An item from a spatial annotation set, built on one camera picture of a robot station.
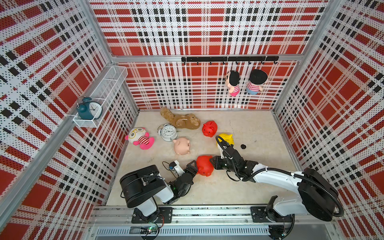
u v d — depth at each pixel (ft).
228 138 3.06
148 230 2.29
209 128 3.23
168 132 3.36
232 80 3.09
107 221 2.40
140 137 3.14
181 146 2.99
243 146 3.25
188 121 3.37
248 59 2.91
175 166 2.59
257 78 3.06
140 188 1.51
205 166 2.65
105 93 2.67
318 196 1.38
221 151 2.05
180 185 2.14
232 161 2.06
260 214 2.42
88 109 2.01
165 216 2.41
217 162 2.40
